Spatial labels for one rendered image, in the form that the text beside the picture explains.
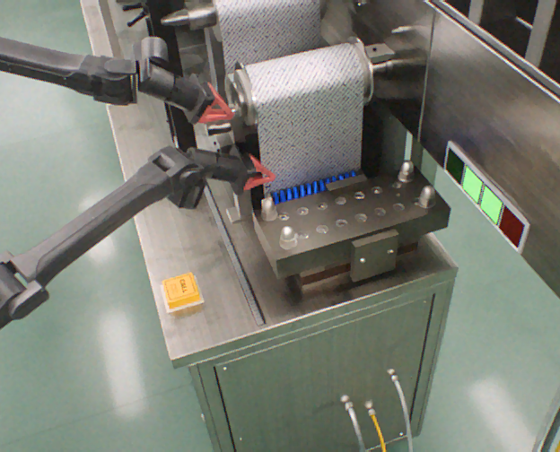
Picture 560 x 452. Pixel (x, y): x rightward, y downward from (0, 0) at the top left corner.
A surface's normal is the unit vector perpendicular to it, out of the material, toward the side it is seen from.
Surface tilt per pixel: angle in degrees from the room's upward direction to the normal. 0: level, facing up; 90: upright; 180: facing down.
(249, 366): 90
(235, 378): 90
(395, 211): 0
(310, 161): 90
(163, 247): 0
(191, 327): 0
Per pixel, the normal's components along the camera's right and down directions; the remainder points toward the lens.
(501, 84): -0.94, 0.27
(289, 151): 0.33, 0.64
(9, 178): -0.06, -0.72
